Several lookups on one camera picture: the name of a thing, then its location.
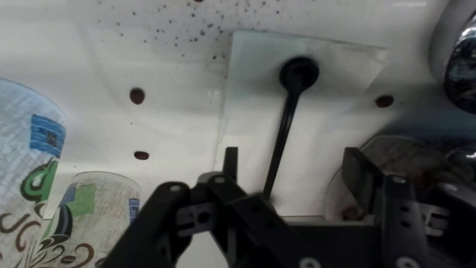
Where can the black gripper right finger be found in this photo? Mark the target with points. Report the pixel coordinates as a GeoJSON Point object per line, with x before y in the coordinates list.
{"type": "Point", "coordinates": [420, 224]}

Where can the patterned paper cup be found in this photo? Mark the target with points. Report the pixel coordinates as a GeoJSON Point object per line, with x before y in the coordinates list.
{"type": "Point", "coordinates": [93, 213]}
{"type": "Point", "coordinates": [23, 164]}

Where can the translucent white paper sheet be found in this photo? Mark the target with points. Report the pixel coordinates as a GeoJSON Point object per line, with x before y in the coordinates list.
{"type": "Point", "coordinates": [327, 128]}

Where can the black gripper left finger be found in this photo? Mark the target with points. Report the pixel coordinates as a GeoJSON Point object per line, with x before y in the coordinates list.
{"type": "Point", "coordinates": [212, 218]}

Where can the loose brown coffee bean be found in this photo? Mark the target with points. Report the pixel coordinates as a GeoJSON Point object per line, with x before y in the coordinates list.
{"type": "Point", "coordinates": [383, 100]}
{"type": "Point", "coordinates": [136, 96]}
{"type": "Point", "coordinates": [141, 155]}

